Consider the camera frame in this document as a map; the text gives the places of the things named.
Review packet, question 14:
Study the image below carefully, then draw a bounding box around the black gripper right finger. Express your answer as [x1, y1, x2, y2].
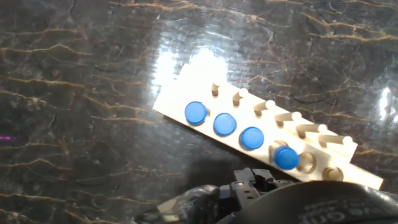
[252, 169, 295, 188]

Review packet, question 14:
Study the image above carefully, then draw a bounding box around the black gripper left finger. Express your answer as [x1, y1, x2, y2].
[229, 167, 261, 208]

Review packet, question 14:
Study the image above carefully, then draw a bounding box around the blue capped glass test tube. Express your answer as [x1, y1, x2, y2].
[269, 140, 301, 171]
[239, 126, 265, 151]
[213, 112, 238, 137]
[184, 101, 210, 126]

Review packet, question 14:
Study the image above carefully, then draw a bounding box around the wooden test tube rack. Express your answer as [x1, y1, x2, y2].
[152, 63, 384, 190]

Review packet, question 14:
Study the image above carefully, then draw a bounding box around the dark marble pattern mat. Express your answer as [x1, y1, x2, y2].
[0, 0, 398, 224]

